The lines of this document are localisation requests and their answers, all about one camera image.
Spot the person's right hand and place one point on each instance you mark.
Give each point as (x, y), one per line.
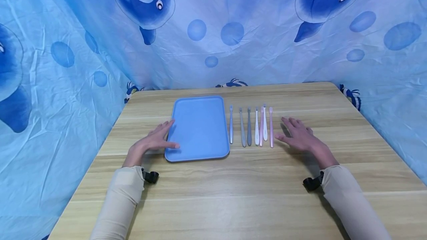
(302, 138)

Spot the person's left hand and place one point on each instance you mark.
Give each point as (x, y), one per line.
(151, 143)

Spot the person's left fingers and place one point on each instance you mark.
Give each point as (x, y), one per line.
(165, 128)

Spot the person's left thumb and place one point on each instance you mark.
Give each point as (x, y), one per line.
(170, 145)

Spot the person's right index finger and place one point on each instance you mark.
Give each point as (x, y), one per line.
(287, 124)

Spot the person's right fingers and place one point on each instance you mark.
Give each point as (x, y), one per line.
(302, 126)

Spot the person's right thumb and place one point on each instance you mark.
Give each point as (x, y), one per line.
(282, 140)

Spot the blue rectangular plastic tray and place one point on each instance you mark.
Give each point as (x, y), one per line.
(200, 129)

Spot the row of toothbrushes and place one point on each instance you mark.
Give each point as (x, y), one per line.
(249, 129)

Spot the black wrist band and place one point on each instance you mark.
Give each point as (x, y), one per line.
(150, 176)
(313, 183)

